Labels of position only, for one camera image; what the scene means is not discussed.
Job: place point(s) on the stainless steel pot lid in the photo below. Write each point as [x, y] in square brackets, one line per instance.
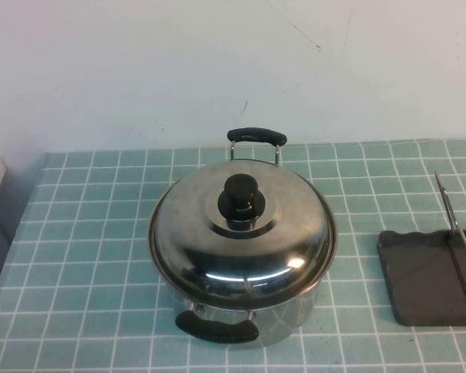
[264, 264]

